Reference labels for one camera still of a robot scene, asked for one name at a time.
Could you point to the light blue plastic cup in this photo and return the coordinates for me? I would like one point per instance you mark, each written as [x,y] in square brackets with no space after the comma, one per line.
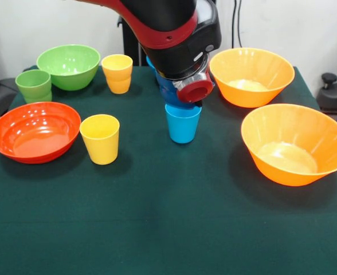
[183,127]

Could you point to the light blue plastic bowl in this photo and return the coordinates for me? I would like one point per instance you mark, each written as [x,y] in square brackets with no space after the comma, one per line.
[150,62]

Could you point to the orange plastic bowl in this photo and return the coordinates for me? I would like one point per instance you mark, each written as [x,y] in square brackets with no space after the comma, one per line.
[251,68]
[296,134]

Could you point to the green plastic cup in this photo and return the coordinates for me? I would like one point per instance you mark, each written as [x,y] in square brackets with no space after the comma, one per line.
[33,83]
[38,99]

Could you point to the dark blue plastic bowl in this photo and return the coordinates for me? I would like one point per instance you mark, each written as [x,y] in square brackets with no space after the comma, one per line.
[168,91]

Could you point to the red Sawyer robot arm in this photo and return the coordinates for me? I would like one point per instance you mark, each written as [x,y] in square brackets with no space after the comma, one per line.
[174,31]

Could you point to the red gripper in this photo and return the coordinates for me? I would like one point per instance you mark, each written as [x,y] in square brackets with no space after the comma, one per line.
[195,91]

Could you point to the red plastic bowl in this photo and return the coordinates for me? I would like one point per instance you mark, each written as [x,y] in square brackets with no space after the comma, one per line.
[33,131]

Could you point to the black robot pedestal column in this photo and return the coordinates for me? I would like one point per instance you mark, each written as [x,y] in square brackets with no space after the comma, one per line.
[129,40]

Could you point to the yellow plastic cup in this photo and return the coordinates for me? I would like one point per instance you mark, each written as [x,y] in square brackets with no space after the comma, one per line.
[101,146]
[119,86]
[117,67]

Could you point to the dark green tablecloth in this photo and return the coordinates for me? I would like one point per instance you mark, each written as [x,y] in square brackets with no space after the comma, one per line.
[168,215]

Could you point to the green plastic bowl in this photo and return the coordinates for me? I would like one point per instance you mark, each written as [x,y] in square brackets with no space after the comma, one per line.
[68,66]

